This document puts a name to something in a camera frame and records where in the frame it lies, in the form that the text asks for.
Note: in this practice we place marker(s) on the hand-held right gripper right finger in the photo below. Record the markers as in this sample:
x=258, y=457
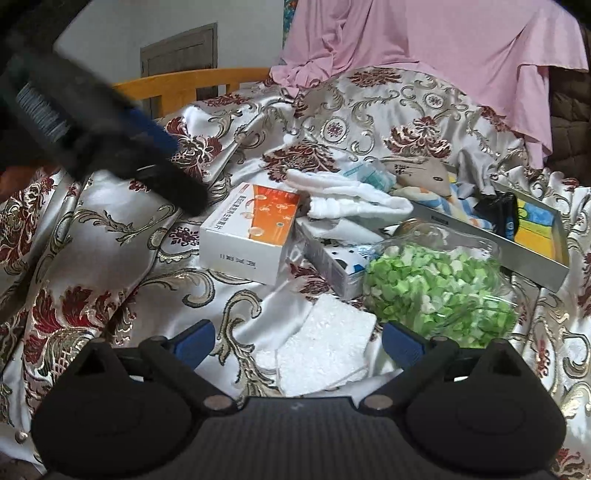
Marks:
x=404, y=344

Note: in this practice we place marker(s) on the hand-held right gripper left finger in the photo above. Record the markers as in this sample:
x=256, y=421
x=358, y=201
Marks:
x=194, y=344

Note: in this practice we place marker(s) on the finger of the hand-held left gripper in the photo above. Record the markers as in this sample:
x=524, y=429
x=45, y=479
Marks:
x=175, y=187
x=150, y=131

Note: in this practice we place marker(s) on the white textured pad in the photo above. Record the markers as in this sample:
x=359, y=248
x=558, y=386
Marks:
x=323, y=341

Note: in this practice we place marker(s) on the grey tray with painted bottom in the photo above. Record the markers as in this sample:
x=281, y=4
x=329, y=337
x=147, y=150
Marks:
x=531, y=263

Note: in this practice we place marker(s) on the glass jar of green stars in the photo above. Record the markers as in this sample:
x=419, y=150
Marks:
x=429, y=290

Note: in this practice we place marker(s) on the white floral brocade blanket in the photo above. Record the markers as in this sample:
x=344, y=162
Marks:
x=115, y=240

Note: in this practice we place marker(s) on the white and orange medicine box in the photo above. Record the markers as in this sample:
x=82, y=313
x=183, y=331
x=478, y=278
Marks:
x=240, y=240

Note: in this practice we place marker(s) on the grey-brown door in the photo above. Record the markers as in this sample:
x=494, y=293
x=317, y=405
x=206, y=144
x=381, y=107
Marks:
x=184, y=50

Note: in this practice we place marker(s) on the white and blue dotted box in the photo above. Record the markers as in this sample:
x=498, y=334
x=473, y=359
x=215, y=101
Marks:
x=337, y=267

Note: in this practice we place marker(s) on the blue striped white cloth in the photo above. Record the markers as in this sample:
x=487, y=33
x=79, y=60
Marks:
x=466, y=203

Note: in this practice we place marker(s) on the navy and white sock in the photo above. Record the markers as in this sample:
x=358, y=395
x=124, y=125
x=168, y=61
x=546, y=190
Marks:
x=496, y=214

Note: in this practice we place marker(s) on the white quilted towel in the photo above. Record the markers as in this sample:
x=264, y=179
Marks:
x=351, y=194

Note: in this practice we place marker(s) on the packaged teal face masks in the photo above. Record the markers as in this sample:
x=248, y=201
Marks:
x=369, y=175

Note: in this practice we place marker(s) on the pink sheet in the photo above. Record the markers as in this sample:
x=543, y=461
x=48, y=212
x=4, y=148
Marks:
x=415, y=37

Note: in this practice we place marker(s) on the brown quilted jacket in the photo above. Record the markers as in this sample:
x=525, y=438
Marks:
x=572, y=115

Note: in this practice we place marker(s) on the wooden bed frame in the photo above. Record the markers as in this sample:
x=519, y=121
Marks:
x=184, y=81

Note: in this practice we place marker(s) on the teal wall poster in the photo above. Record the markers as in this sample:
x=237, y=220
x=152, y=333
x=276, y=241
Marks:
x=288, y=18

